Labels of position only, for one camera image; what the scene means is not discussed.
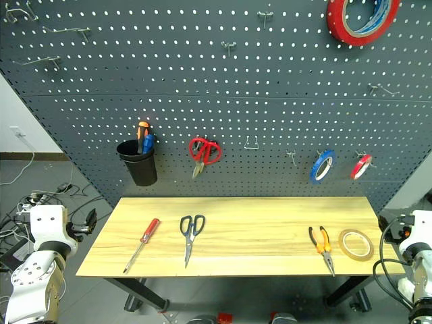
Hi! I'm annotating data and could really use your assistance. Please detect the black plastic cup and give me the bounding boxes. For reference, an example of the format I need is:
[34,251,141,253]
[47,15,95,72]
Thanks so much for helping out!
[116,139,159,188]

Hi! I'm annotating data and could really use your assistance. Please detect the power strip with plugs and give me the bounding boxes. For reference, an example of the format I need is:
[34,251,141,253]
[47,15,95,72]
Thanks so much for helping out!
[19,191,52,206]

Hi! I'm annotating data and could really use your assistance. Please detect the blue tape roll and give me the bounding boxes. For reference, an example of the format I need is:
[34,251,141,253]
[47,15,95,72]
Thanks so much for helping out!
[309,149,337,186]

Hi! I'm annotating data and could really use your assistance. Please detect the red handled scissors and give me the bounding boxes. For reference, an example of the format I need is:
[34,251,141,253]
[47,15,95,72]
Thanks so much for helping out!
[188,136,223,180]

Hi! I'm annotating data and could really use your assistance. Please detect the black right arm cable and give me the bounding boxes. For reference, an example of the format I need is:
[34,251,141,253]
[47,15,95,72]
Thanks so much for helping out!
[372,216,418,313]

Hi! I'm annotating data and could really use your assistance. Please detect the wire loop pegboard holder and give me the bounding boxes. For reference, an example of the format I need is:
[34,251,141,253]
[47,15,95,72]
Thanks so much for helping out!
[243,135,261,151]

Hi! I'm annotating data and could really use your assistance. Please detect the red handled screwdriver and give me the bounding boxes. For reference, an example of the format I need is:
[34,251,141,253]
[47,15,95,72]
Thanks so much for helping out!
[123,217,161,275]

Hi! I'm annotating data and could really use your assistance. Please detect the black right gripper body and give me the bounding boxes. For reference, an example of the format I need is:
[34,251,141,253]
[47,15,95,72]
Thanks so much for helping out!
[377,213,414,245]

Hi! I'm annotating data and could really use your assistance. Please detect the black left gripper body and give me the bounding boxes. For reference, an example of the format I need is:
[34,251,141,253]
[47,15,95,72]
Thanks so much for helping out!
[66,221,90,244]

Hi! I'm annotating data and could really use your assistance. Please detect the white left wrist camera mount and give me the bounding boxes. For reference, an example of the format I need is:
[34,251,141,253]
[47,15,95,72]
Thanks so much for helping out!
[29,205,79,252]

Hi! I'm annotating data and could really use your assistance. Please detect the double metal pegboard hook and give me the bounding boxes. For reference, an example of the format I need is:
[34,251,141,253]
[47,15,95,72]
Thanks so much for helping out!
[4,5,39,24]

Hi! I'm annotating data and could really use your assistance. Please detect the orange black needle-nose pliers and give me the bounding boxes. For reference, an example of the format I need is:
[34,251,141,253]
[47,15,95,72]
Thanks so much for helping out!
[308,225,336,278]

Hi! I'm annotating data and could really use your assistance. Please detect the long metal pegboard hook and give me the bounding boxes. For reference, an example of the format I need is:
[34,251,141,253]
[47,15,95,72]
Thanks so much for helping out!
[12,56,63,71]
[367,84,401,97]
[42,26,92,43]

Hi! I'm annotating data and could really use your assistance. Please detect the black table leg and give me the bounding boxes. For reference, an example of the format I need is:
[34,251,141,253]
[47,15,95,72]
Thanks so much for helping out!
[103,277,169,314]
[323,275,376,312]

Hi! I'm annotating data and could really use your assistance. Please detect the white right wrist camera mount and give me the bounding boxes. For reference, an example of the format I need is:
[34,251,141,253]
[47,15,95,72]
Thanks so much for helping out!
[399,209,432,258]

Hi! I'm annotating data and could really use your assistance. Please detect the orange black handled screwdriver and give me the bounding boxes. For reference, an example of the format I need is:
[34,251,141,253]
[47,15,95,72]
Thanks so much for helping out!
[136,121,151,155]

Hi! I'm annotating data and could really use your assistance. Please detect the small red tape roll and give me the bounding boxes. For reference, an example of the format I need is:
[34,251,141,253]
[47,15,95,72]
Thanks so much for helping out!
[349,154,373,181]

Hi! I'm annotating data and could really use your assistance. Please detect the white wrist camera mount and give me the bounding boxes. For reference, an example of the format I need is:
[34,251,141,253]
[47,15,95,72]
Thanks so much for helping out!
[399,209,432,258]
[29,205,79,252]

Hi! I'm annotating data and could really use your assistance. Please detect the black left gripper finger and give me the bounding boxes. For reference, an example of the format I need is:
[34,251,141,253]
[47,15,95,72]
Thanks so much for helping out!
[85,208,99,234]

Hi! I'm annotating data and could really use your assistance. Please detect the dark rounded shape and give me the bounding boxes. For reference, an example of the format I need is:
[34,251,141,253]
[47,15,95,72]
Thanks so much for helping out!
[188,314,217,324]
[271,311,298,324]

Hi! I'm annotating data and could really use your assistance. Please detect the white power cable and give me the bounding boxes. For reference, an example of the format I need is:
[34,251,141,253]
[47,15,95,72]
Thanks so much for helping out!
[0,134,36,187]

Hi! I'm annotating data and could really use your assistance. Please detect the blue handled screwdriver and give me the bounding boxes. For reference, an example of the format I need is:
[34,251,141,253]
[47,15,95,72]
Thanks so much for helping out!
[142,133,157,155]

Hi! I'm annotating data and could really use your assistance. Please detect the large red tape roll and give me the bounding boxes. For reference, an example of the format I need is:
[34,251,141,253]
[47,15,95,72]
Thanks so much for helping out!
[325,0,401,47]

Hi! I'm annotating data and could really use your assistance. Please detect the dark blue handled scissors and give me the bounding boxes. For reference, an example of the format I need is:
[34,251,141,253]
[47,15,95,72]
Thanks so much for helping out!
[179,214,207,269]

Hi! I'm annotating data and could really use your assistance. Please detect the metal hook holding tape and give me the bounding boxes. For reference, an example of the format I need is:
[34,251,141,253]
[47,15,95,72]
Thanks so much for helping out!
[355,150,376,169]
[315,150,335,169]

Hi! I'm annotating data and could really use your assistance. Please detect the grey pegboard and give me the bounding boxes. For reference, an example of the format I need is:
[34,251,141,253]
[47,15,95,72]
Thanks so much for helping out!
[0,0,432,209]

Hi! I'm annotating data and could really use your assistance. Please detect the tan transparent tape roll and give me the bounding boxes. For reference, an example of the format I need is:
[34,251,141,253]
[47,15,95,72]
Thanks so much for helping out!
[337,228,375,262]

